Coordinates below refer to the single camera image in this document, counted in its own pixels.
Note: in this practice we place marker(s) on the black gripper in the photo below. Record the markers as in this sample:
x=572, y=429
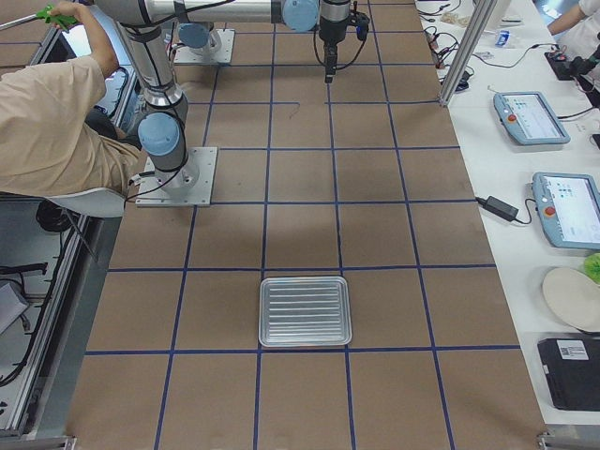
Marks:
x=330, y=27

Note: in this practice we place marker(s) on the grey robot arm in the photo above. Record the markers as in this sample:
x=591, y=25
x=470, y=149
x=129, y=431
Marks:
x=300, y=16
x=162, y=130

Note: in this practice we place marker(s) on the silver ribbed metal tray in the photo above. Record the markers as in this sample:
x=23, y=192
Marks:
x=305, y=312

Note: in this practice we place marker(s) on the upper blue teach pendant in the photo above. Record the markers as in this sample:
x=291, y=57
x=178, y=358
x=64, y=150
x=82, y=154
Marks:
x=528, y=118

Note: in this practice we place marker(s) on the blue teach pendant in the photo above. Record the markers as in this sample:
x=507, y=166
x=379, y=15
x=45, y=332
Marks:
x=528, y=118
x=568, y=207

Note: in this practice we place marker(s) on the black power brick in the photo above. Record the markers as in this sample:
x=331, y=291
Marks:
x=498, y=208

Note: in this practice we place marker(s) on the person in white shirt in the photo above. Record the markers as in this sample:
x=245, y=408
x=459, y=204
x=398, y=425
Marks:
x=578, y=55

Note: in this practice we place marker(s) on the lower blue teach pendant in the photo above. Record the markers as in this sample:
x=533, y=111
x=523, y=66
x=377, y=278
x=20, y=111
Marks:
x=568, y=207

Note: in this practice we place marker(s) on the white chair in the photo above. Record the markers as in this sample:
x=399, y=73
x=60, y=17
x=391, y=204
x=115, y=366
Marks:
x=99, y=202

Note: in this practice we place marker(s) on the person in beige shirt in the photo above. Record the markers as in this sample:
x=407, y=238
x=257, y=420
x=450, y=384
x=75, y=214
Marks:
x=54, y=140

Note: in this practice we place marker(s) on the green grabber tool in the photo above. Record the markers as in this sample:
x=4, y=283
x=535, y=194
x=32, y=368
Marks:
x=63, y=22

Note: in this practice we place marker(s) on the beige round plate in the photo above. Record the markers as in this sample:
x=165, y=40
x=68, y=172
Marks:
x=573, y=298

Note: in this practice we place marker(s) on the black laptop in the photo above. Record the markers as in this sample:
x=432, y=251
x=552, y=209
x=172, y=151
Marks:
x=571, y=367

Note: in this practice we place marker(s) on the aluminium frame post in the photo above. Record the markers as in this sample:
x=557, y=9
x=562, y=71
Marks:
x=479, y=19

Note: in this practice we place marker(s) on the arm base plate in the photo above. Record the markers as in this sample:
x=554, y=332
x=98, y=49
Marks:
x=191, y=186
x=202, y=46

